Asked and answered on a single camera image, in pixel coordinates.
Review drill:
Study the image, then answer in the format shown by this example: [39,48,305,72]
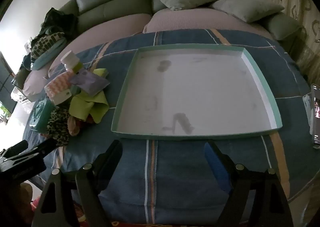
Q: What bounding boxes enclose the pink soft item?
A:
[68,116,84,136]

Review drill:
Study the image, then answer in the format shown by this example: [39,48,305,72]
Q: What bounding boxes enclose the pink chevron fluffy sock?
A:
[44,71,75,105]

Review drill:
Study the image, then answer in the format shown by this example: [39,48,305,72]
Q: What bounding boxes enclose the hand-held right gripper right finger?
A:
[204,141,294,227]

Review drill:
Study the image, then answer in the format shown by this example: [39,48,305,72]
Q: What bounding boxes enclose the lime green cloth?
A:
[70,89,110,124]

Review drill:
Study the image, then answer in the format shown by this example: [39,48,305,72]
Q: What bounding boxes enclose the smartphone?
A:
[310,84,320,145]

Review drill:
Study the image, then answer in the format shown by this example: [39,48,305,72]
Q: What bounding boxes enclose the pile of dark clothes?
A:
[37,7,78,42]

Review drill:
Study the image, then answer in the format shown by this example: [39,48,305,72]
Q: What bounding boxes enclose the patterned teal cushion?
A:
[30,32,68,70]

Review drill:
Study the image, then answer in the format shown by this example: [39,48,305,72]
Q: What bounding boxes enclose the teal wipes packet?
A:
[29,99,57,132]

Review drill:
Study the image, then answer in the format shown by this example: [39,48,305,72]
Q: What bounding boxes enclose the grey-green sofa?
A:
[59,0,304,47]

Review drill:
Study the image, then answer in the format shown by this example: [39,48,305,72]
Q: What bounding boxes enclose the phone stand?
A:
[302,93,313,127]

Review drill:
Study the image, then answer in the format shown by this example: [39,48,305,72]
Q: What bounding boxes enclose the white bottle green label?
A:
[61,51,83,72]

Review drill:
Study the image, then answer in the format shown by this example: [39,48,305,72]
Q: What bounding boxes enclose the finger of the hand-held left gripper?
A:
[24,139,58,161]
[9,140,29,153]

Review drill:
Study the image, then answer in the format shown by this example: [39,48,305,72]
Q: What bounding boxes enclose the purple tissue packet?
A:
[70,70,110,97]

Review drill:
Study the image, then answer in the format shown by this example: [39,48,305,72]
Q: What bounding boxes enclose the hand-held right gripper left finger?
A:
[31,139,123,227]

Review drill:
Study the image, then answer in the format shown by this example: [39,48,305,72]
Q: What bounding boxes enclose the teal-rimmed white tray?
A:
[111,44,283,140]

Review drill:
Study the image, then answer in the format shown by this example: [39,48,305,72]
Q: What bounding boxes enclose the blue plaid blanket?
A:
[22,29,320,225]

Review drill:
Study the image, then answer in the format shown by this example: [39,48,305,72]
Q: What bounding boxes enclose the leopard print scrunchie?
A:
[46,108,73,147]

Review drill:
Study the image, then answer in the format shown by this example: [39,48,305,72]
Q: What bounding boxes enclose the mauve seat cushion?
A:
[24,13,153,102]
[143,8,273,39]

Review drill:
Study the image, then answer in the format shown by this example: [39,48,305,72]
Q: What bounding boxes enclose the dark cabinet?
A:
[0,52,18,117]

